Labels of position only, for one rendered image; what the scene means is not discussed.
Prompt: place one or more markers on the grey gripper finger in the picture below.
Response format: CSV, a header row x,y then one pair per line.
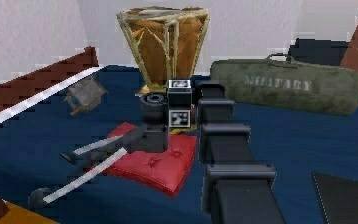
x,y
83,176

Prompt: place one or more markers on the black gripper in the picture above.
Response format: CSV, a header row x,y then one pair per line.
x,y
153,120

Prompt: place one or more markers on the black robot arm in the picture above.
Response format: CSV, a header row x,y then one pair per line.
x,y
230,160

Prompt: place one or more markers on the red square pillow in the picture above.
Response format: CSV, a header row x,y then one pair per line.
x,y
160,163

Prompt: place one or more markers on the dark navy pillow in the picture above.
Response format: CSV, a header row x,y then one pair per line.
x,y
317,51

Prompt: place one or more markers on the small grey birdhouse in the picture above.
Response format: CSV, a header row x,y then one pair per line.
x,y
85,95

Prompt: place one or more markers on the brown wicker basket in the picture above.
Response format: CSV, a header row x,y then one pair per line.
x,y
165,43

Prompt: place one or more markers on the green duffel bag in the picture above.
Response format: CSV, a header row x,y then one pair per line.
x,y
287,86

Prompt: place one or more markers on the blue bed with brown frame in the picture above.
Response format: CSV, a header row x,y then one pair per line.
x,y
53,133

